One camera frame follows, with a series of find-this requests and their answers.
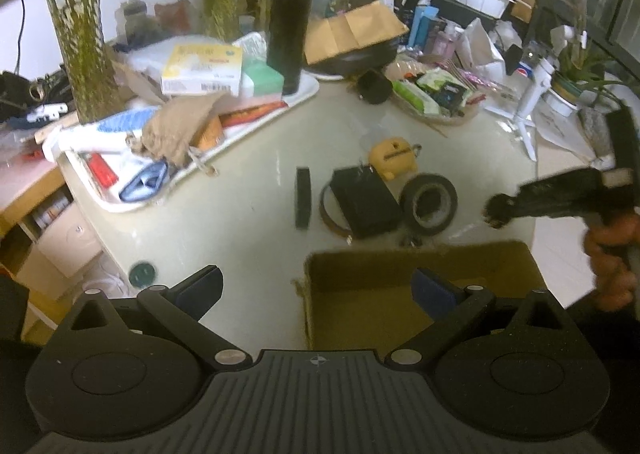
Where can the brown cardboard box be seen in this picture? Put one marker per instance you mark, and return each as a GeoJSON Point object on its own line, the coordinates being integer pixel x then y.
{"type": "Point", "coordinates": [378, 299]}

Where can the white mini tripod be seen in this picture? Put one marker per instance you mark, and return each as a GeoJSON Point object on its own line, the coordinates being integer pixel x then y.
{"type": "Point", "coordinates": [521, 118]}

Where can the black cylindrical plug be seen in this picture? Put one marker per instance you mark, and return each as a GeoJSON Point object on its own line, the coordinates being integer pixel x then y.
{"type": "Point", "coordinates": [373, 87]}

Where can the potted green plant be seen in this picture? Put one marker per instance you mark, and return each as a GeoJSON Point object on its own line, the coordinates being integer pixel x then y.
{"type": "Point", "coordinates": [579, 66]}

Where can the black power adapter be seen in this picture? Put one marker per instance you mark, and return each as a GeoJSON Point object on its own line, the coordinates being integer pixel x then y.
{"type": "Point", "coordinates": [367, 204]}

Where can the black tape roll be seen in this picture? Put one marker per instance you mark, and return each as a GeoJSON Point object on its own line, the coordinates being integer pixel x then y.
{"type": "Point", "coordinates": [429, 203]}

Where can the clear snack bowl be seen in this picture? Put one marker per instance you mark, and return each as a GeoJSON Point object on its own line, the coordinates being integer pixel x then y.
{"type": "Point", "coordinates": [430, 78]}

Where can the black thermos bottle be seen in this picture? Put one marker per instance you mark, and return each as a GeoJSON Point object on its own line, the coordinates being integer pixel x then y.
{"type": "Point", "coordinates": [286, 40]}

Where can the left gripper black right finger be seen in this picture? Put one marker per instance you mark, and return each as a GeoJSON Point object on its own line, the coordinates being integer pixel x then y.
{"type": "Point", "coordinates": [453, 311]}

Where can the glass vase with bamboo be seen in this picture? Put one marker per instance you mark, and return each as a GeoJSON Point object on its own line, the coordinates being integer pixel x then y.
{"type": "Point", "coordinates": [78, 29]}

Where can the yellow white paper box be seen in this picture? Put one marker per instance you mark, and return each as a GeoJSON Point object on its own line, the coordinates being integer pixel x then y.
{"type": "Point", "coordinates": [198, 69]}

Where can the green tissue pack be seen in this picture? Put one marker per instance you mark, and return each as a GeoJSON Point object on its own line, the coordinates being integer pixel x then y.
{"type": "Point", "coordinates": [259, 79]}

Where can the red packet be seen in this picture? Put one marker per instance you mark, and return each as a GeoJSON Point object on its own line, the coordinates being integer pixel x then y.
{"type": "Point", "coordinates": [101, 170]}

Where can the right hand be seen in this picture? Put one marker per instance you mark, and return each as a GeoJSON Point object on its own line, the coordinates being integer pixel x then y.
{"type": "Point", "coordinates": [614, 281]}

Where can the beige drawstring pouch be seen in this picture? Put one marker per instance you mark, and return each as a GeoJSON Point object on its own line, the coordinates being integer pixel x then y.
{"type": "Point", "coordinates": [183, 127]}

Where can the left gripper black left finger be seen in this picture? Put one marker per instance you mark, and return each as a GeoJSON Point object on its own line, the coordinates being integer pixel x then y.
{"type": "Point", "coordinates": [178, 310]}

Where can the brown paper envelope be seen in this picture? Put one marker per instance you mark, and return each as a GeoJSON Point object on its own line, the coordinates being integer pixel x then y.
{"type": "Point", "coordinates": [354, 30]}

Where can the black small packet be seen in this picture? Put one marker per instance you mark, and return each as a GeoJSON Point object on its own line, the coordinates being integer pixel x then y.
{"type": "Point", "coordinates": [450, 95]}

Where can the green wet wipes pack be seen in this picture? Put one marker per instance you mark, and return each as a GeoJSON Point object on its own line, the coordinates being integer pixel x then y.
{"type": "Point", "coordinates": [416, 97]}

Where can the small black clip connector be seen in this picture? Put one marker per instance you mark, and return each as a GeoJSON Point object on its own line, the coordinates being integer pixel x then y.
{"type": "Point", "coordinates": [410, 241]}

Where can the white oval tray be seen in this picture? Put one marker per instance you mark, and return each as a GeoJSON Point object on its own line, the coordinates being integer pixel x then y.
{"type": "Point", "coordinates": [120, 173]}

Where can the blue white face mask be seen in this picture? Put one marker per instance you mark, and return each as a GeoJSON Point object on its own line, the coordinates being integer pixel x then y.
{"type": "Point", "coordinates": [146, 183]}

